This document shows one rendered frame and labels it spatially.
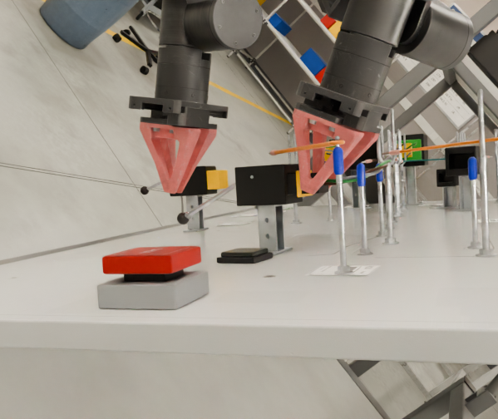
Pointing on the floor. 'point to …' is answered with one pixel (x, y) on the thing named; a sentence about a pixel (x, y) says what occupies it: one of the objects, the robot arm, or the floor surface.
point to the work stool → (140, 44)
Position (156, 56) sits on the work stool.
